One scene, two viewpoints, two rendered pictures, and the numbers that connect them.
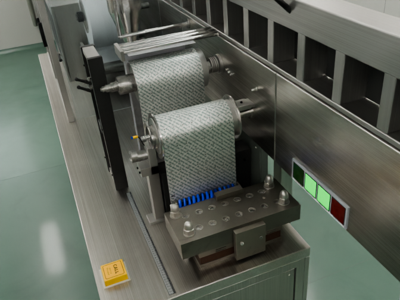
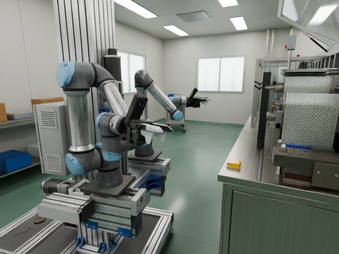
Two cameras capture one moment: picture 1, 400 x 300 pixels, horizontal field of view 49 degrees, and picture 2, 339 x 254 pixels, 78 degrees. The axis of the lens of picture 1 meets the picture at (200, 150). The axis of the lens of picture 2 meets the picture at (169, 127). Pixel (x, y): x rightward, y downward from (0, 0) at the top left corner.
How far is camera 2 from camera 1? 0.61 m
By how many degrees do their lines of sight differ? 45
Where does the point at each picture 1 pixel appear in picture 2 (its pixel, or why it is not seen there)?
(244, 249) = (320, 179)
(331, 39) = not seen: outside the picture
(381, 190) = not seen: outside the picture
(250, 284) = (317, 207)
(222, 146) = (327, 119)
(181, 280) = (267, 179)
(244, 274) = (314, 194)
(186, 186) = (293, 137)
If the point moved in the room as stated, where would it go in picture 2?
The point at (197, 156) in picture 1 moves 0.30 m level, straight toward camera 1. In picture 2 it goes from (305, 120) to (290, 129)
